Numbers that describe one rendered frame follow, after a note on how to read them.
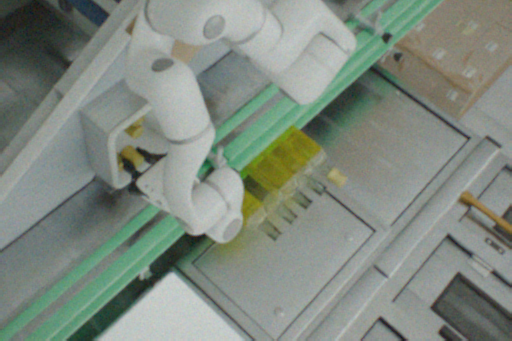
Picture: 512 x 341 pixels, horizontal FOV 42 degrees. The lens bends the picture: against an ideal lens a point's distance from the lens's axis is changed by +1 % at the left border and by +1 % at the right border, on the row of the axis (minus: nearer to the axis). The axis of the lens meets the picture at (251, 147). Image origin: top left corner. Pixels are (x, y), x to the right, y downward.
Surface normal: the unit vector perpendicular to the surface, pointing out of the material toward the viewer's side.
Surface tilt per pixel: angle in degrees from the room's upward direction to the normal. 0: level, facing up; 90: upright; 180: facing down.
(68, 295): 90
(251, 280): 90
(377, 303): 90
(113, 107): 90
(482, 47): 99
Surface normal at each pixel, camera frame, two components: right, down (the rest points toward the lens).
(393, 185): 0.11, -0.54
